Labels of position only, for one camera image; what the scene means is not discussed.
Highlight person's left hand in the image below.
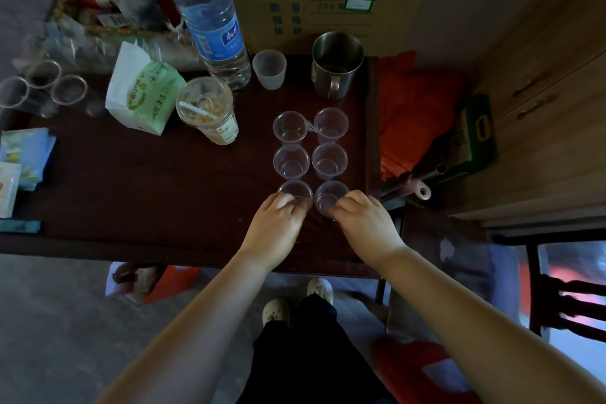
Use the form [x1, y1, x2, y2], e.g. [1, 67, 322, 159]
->
[238, 193, 312, 273]

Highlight person's left white shoe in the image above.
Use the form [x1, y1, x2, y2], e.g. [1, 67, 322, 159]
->
[262, 298, 291, 328]

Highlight grey blue cloth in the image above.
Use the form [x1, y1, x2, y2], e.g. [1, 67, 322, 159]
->
[438, 234, 522, 326]

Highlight white paper packet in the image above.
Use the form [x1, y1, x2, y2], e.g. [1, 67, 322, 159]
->
[0, 162, 22, 219]

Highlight person's black trousers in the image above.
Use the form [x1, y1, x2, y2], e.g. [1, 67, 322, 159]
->
[236, 294, 396, 404]

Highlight dark wooden chair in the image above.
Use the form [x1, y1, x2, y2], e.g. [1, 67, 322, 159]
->
[492, 228, 606, 344]

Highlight orange white bag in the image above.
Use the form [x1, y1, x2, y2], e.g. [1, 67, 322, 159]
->
[104, 262, 200, 306]

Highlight green printed bag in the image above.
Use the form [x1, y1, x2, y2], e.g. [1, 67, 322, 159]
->
[443, 94, 496, 173]

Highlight metal drawer handle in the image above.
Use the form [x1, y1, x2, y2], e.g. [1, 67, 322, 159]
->
[516, 95, 558, 120]
[513, 74, 551, 98]

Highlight orange cloth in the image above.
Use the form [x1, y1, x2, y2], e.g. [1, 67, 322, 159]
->
[378, 50, 464, 180]

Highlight lidded plastic drink cup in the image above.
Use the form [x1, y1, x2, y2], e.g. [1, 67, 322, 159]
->
[175, 76, 239, 146]

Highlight red white plastic bag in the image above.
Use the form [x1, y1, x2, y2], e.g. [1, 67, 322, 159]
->
[373, 336, 481, 404]

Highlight clear drinking glass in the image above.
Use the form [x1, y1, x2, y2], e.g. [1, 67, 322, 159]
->
[50, 74, 89, 107]
[0, 76, 31, 112]
[26, 59, 62, 90]

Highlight wooden cabinet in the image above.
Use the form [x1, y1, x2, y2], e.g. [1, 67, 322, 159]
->
[445, 0, 606, 229]

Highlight person's right hand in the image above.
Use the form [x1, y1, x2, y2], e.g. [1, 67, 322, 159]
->
[326, 190, 408, 270]

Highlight small clear plastic cup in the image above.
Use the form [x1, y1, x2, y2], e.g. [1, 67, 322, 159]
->
[314, 181, 350, 218]
[277, 180, 314, 211]

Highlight large blue-label water bottle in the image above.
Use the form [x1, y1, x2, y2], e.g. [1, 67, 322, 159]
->
[160, 0, 252, 90]

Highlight person's right white shoe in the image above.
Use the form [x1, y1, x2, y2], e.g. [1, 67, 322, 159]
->
[306, 278, 334, 306]

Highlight person's right forearm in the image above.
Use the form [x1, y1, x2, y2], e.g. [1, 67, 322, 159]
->
[376, 246, 606, 404]

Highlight person's left forearm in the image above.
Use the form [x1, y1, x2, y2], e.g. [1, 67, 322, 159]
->
[94, 250, 286, 404]

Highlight blue paper packets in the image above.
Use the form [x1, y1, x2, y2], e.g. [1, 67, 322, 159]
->
[0, 128, 57, 192]

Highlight frosted white plastic cup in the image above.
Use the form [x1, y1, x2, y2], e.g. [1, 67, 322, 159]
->
[252, 49, 288, 91]

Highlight person's white shoe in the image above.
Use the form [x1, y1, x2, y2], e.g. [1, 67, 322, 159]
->
[306, 278, 334, 306]
[262, 298, 291, 328]

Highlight cluster of clear plastic cups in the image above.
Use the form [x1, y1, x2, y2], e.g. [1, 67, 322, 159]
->
[273, 107, 350, 181]

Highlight white green tissue packet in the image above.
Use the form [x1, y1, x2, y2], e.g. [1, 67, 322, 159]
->
[104, 41, 187, 136]

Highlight metal pipe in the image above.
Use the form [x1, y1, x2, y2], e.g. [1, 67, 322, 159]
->
[380, 163, 449, 201]

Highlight teal flat packet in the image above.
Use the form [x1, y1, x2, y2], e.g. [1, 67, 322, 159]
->
[0, 220, 42, 234]

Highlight stainless steel mug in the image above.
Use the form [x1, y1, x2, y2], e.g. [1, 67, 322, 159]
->
[311, 31, 365, 101]

